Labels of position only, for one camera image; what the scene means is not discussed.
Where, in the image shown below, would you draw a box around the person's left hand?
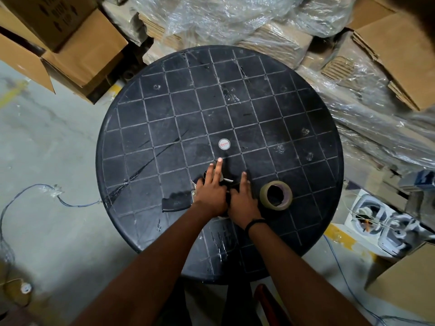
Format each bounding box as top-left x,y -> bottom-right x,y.
193,158 -> 228,218

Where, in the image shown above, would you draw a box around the person's right hand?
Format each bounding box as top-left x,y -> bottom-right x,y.
227,171 -> 265,230

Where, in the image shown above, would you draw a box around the black tape dispenser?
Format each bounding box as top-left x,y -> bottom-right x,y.
162,162 -> 236,214

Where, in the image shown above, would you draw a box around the person's left forearm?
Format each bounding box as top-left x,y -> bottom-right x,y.
71,204 -> 220,326

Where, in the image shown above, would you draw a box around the person's right forearm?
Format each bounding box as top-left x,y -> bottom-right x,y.
246,222 -> 373,326

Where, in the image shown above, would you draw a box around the black wristband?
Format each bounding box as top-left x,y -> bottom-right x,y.
244,218 -> 266,233

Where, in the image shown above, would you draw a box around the brown packing tape roll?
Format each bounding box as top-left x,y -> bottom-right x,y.
259,181 -> 293,212

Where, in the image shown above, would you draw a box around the red plastic stool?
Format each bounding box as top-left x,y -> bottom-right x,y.
253,283 -> 293,326

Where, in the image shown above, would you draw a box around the white printed appliance carton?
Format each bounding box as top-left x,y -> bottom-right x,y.
344,189 -> 425,258

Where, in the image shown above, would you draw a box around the plastic wrapped flat cardboard stack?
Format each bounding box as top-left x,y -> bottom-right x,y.
128,0 -> 358,62
295,29 -> 435,175

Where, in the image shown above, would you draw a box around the open brown cardboard box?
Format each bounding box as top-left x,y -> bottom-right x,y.
0,0 -> 129,105

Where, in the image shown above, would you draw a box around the blue and white small box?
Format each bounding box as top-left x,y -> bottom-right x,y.
398,169 -> 435,192

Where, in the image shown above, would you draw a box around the closed brown cardboard box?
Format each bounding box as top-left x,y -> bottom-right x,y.
365,241 -> 435,313

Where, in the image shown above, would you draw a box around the folded brown cardboard sheets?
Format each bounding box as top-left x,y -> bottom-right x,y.
346,0 -> 435,112

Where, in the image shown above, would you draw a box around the blue cable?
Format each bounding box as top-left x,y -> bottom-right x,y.
322,233 -> 435,326

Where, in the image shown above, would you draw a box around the grey cable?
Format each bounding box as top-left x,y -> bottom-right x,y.
0,184 -> 102,268

